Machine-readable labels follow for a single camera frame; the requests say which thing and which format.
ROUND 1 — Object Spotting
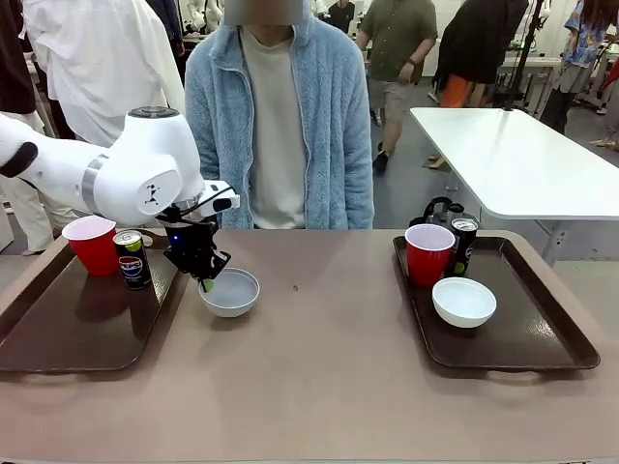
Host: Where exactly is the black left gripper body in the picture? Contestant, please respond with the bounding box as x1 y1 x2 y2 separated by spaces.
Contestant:
162 219 231 282

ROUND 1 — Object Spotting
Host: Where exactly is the grey bowl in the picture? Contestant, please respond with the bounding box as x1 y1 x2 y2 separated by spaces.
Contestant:
198 268 261 319

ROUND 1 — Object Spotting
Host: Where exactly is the black Pepsi can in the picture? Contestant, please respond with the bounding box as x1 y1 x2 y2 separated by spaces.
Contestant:
112 230 150 291
449 217 480 278

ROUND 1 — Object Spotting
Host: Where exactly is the red plastic cup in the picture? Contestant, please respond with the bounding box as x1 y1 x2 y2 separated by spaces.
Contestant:
404 223 457 288
61 215 119 278

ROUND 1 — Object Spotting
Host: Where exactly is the white bowl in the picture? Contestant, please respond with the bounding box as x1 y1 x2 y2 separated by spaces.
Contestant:
431 276 498 330

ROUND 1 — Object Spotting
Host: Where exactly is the brown plastic tray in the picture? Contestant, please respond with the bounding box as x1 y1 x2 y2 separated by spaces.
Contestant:
392 234 602 371
0 231 190 373

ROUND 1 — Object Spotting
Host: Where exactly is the person in blue fleece jacket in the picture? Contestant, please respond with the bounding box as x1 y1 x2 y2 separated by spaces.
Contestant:
184 0 376 231

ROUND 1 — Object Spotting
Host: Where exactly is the person in white shirt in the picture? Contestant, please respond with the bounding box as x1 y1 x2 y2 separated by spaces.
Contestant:
14 0 186 255

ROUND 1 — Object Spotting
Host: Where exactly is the person in maroon top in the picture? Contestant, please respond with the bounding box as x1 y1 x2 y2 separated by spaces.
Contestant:
0 0 39 118

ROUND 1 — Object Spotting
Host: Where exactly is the man in olive green shirt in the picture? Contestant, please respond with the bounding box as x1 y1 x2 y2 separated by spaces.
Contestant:
356 0 440 174

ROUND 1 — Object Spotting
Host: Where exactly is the white folding table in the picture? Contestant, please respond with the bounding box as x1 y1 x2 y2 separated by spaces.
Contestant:
409 106 619 266

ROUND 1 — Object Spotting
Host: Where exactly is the person in black with orange shorts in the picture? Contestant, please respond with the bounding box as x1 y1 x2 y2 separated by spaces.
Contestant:
433 0 531 109

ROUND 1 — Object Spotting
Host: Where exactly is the black tripod stand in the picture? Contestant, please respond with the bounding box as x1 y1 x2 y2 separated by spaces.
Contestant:
501 0 546 113

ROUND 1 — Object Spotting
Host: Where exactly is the white background workbench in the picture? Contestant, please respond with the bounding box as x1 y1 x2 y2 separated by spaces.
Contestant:
496 55 563 115

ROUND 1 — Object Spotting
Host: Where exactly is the person in blue patterned shirt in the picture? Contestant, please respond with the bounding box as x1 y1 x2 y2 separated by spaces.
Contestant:
539 0 613 137

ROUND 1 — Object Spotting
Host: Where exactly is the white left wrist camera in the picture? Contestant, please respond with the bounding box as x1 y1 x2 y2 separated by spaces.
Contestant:
194 180 242 218

